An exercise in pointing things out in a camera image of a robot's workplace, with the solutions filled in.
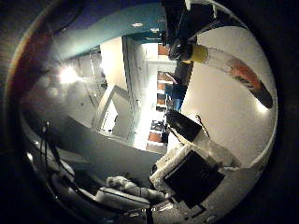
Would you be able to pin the white door panel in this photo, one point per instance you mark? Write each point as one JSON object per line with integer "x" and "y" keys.
{"x": 113, "y": 115}

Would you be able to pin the brown wall shelf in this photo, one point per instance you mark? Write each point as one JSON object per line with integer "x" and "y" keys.
{"x": 162, "y": 90}

